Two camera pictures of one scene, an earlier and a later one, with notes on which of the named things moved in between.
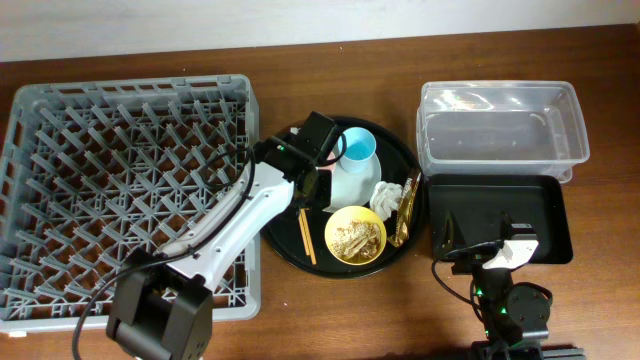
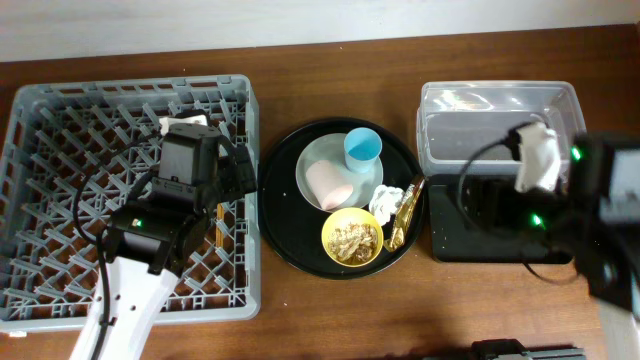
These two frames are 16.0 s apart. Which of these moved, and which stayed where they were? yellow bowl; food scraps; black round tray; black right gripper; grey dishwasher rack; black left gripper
Moved: black left gripper; black right gripper
Stayed: black round tray; food scraps; grey dishwasher rack; yellow bowl
